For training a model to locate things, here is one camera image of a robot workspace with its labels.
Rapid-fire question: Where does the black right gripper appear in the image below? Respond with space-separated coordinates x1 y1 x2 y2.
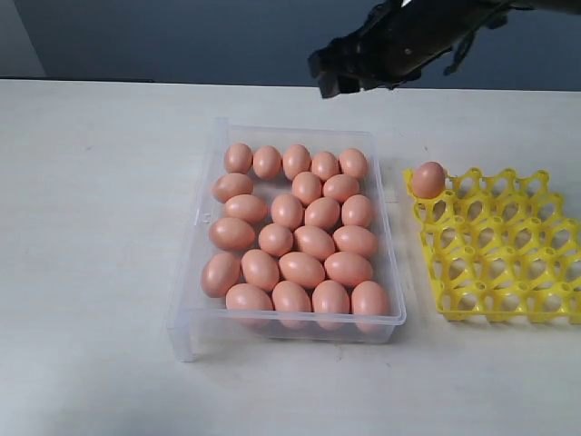
307 0 509 99

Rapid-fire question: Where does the brown egg packed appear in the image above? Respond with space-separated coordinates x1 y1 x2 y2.
410 162 447 199
224 194 269 224
291 172 322 206
271 193 304 231

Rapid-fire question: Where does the yellow plastic egg tray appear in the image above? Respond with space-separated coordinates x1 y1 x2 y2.
412 167 580 324

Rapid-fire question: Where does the brown egg top row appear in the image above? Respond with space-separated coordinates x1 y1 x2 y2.
223 143 253 173
310 151 340 182
252 145 281 180
339 148 369 180
282 144 311 181

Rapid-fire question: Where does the brown egg second row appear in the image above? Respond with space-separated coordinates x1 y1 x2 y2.
212 173 254 203
322 173 359 203

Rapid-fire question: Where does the brown egg third row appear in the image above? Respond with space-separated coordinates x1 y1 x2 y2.
304 197 340 230
341 194 374 228

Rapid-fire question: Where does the brown egg fourth row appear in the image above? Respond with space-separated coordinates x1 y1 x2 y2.
258 223 294 257
209 217 255 251
332 225 379 259
293 225 336 262

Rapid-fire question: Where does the clear plastic egg box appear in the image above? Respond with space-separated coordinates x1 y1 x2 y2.
167 119 407 362

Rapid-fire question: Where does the brown egg fifth row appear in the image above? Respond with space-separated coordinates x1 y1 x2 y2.
323 252 373 287
241 249 280 292
279 252 326 289
201 252 241 298

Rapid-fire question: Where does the brown egg front row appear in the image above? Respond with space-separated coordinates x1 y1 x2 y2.
350 281 390 336
225 283 273 329
311 280 350 314
271 281 312 312

